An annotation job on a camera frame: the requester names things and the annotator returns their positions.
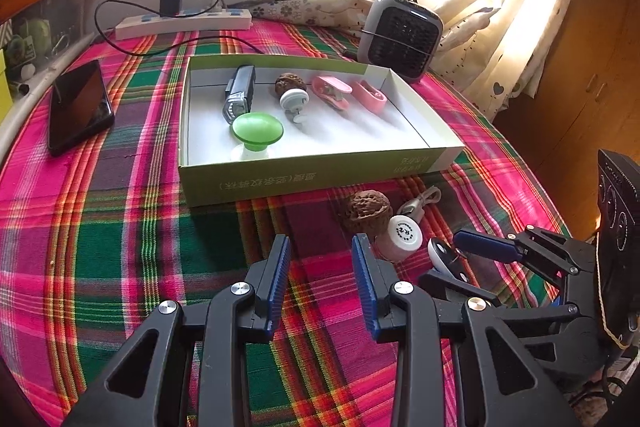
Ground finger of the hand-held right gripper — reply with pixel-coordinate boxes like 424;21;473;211
453;227;598;289
417;269;584;342

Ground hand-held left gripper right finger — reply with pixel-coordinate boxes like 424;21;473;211
351;233;581;427

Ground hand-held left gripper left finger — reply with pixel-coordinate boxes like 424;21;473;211
62;234;292;427

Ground white disc with black face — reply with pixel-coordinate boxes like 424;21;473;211
427;238;471;285

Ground green cardboard box tray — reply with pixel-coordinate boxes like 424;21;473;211
177;53;467;208

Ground green capped mushroom knob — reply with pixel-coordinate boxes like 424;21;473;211
231;112;285;161

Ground white mushroom shaped knob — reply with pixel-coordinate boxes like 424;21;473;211
279;89;312;125

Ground pink clip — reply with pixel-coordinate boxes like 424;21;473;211
312;74;353;110

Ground brown walnut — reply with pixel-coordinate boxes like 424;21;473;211
274;73;308;100
340;189;392;238

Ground white round jar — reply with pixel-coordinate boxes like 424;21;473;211
375;215;423;263

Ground pink oval case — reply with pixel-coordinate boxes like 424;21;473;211
352;79;386;111

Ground grey black bike light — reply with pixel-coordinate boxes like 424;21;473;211
221;66;257;124

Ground wooden cabinet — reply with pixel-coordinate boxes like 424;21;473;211
492;0;640;238

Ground grey small fan heater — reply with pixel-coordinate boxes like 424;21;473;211
357;0;445;84

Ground cream heart print curtain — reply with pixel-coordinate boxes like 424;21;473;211
430;0;583;120

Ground black smartphone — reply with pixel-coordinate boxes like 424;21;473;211
48;59;116;156

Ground white power strip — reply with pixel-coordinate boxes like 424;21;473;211
115;7;252;41

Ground floral cloth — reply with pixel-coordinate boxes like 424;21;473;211
247;0;373;40

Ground yellow box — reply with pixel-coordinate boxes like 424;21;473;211
0;49;12;120

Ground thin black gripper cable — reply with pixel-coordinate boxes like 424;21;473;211
597;357;633;403

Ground black power cord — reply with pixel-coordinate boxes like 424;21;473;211
95;0;261;58

